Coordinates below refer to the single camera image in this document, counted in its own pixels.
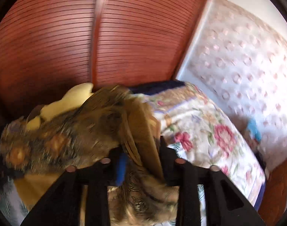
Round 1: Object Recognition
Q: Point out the white circle-patterned lace curtain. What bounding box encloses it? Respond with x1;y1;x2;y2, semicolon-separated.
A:
177;0;287;170

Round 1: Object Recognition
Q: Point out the floral leaf-patterned bed cover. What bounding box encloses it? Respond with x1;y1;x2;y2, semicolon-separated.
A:
0;81;266;225

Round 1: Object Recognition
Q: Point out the brown paisley patterned garment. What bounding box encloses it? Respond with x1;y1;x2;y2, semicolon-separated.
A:
0;86;178;225

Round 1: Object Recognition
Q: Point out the red-brown slatted wooden headboard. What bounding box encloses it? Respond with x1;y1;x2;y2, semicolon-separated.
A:
0;0;207;115

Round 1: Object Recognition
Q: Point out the cream yellow pillow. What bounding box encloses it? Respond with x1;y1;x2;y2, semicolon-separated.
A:
25;83;93;131

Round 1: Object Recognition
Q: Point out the blue packet on box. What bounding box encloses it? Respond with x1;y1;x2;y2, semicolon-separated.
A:
246;118;262;143

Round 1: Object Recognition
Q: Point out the brown wooden side cabinet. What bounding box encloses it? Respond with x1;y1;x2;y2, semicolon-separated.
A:
258;160;287;225

